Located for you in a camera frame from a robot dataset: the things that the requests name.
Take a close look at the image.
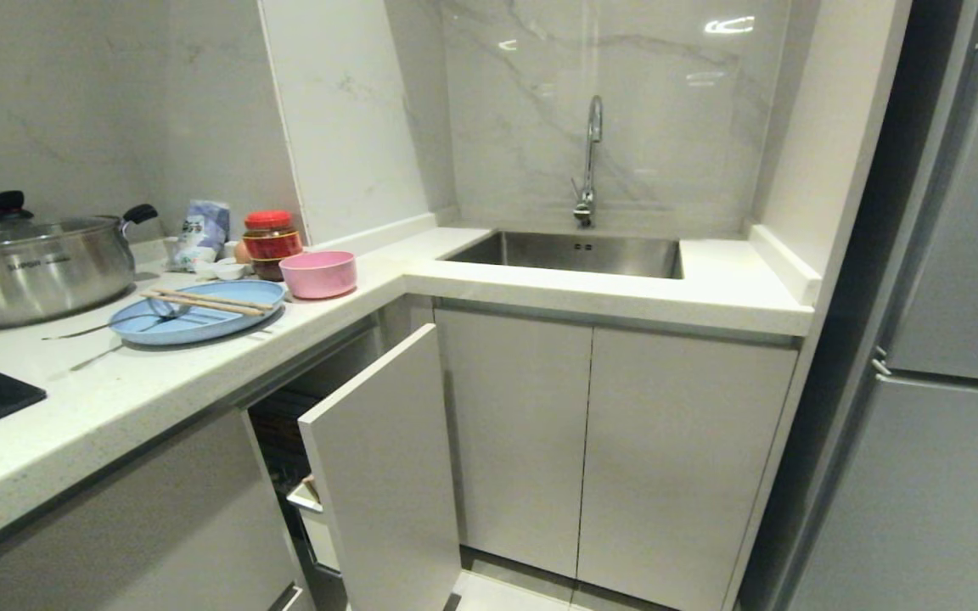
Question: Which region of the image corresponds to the white pull-out rack front panel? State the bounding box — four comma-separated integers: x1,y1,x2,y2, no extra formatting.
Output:
298,323,462,611

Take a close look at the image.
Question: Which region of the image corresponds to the metal pull-out dish rack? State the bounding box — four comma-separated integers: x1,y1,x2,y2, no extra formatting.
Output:
249,387,346,595

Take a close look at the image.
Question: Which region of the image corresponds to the small white dish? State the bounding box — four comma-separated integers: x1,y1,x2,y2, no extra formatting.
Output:
193,257,252,282

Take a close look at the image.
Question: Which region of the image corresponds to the stainless steel sink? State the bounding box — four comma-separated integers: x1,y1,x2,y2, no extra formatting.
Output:
441,229,683,280

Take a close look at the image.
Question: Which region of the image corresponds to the white cabinet door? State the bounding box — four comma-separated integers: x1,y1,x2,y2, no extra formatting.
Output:
435,307,593,580
576,327,799,611

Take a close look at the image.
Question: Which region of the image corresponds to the chrome faucet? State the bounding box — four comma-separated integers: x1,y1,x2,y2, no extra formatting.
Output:
571,95,604,227

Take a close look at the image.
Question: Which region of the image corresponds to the pink bowl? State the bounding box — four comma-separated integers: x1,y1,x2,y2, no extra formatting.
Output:
279,250,358,300

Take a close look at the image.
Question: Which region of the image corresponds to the red lidded sauce jar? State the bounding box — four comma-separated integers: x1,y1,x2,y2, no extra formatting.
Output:
242,210,305,282

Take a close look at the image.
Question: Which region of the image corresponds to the wooden chopstick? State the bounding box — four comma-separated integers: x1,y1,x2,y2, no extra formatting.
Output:
140,291,266,317
155,287,274,311

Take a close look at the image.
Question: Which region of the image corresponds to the blue oval plate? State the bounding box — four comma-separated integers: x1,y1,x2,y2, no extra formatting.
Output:
109,280,287,346

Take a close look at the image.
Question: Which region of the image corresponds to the blue white plastic bag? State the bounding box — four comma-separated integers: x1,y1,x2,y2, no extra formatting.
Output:
169,200,231,272

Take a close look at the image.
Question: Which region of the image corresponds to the metal spoon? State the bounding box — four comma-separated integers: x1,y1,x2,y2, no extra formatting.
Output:
41,297,193,341

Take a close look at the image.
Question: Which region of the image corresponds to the silver refrigerator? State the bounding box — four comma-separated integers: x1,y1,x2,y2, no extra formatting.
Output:
773,0,978,611

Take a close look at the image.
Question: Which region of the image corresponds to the stainless steel cooking pot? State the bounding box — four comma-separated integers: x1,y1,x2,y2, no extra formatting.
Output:
0,205,159,330

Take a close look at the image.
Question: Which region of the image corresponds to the glass pot lid black knob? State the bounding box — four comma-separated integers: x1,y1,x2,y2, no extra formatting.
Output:
0,191,119,255

